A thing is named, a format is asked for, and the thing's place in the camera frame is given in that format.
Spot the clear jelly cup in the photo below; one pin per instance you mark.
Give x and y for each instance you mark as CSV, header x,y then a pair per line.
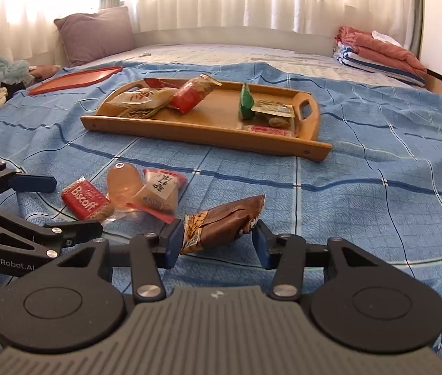
x,y
123,183

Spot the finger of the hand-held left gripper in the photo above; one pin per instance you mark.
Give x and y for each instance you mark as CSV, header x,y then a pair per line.
x,y
74,232
35,183

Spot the folded blankets stack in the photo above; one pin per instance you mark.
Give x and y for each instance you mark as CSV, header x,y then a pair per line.
x,y
385,52

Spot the red snack packet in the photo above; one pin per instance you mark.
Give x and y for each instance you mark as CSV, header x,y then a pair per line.
x,y
189,95

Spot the white quilted mattress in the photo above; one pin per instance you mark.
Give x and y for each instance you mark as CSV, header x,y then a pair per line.
x,y
224,52

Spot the small red packet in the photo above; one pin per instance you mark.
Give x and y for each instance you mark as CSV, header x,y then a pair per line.
x,y
156,83

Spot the pink cloth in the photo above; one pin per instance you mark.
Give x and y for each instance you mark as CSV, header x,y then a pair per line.
x,y
45,71

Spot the brown snack packet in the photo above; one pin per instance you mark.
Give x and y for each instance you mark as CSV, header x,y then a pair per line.
x,y
224,220

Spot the gold and green pouch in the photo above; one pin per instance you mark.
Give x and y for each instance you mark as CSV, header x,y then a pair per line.
x,y
273,108

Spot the purple pillow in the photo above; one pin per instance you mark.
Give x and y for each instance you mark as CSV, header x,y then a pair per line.
x,y
95,35

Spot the blue striped folded towel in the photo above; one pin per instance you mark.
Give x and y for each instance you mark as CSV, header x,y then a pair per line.
x,y
361,62

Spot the red biscuit packet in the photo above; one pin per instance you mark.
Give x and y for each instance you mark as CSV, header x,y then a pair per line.
x,y
84,201

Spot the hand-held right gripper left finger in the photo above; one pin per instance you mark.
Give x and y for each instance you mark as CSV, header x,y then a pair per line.
x,y
176,244

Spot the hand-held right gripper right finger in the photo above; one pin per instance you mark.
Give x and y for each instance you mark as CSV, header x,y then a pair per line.
x,y
262,246

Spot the red-edged cracker packet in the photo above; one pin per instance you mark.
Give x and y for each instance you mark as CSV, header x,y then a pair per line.
x,y
158,193

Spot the green snack packet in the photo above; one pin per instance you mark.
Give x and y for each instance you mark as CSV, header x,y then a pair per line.
x,y
245,101

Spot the blue checked bed sheet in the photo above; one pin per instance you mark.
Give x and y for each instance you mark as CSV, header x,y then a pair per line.
x,y
361,203

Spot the white folded cloth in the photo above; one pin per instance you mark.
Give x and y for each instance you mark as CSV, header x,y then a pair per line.
x,y
385,37

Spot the red plastic lid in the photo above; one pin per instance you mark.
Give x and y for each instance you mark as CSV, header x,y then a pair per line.
x,y
74,80

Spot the pink wafer packet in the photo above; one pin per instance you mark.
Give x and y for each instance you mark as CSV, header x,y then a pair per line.
x,y
267,129

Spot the white and yellow snack bag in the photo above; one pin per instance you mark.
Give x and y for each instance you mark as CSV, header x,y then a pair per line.
x,y
142,99

